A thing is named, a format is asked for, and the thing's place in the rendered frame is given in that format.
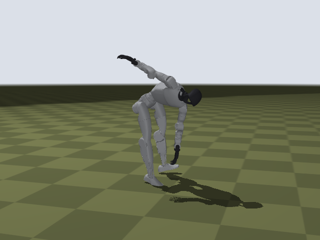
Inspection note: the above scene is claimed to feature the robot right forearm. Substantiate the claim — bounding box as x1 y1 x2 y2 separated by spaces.
133 60 156 74

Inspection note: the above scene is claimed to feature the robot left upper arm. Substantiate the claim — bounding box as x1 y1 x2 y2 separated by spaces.
174 103 188 131

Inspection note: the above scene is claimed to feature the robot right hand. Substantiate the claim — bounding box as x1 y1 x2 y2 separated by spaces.
117 54 138 66

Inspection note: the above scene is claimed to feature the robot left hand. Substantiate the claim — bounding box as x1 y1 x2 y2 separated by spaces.
170 145 180 165

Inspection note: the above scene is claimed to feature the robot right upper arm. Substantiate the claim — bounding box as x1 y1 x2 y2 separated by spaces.
147 70 178 89

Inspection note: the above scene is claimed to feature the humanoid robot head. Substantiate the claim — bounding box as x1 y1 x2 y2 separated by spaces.
178 87 202 106

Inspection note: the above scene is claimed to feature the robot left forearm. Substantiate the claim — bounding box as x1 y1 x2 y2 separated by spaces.
174 125 184 149

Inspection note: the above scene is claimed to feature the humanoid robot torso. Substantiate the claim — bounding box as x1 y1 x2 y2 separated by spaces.
138 82 186 109

